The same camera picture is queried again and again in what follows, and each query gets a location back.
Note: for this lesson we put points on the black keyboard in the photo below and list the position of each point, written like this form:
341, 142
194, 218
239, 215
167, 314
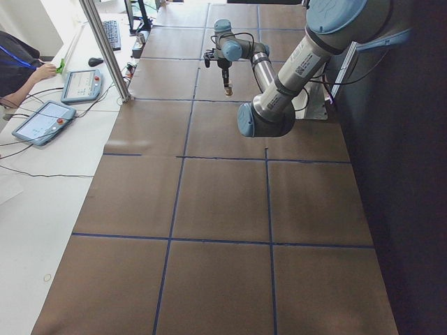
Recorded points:
112, 32

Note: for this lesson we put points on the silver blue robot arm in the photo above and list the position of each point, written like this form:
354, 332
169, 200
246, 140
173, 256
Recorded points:
331, 26

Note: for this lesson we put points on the near teach pendant tablet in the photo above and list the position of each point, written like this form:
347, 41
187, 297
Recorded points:
45, 123

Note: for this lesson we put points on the green plastic clamp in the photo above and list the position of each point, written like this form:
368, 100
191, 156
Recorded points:
61, 67

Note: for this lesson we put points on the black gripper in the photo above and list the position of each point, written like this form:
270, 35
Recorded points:
223, 64

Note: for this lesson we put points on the seated person's hand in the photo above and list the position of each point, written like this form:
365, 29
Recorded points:
45, 71

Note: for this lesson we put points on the teach pendant tablet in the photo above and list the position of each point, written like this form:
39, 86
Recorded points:
82, 86
45, 123

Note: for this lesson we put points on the seated person's forearm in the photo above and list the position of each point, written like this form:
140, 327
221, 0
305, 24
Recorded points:
16, 98

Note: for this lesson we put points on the aluminium frame post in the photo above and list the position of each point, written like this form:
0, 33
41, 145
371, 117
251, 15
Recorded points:
95, 22

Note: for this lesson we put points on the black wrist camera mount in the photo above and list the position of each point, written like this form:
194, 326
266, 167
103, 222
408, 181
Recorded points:
209, 56

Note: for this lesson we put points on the far teach pendant tablet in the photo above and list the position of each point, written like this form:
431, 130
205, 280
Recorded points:
82, 86

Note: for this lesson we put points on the black computer mouse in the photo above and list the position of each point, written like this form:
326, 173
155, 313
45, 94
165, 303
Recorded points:
94, 61

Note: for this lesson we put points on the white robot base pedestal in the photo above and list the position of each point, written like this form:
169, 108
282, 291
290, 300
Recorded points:
310, 103

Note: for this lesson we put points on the black monitor stand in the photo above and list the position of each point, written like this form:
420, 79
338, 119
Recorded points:
138, 19

